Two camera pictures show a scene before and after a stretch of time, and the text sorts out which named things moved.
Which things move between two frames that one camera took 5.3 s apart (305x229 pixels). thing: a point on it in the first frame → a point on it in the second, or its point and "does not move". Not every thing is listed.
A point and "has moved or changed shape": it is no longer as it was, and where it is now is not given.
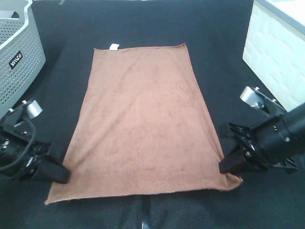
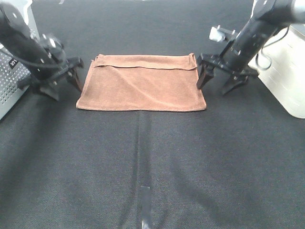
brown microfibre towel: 141,125 has moved or changed shape
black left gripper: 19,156 → 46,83
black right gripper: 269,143 → 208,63
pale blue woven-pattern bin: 274,47 does not move
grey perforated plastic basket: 22,55 does not move
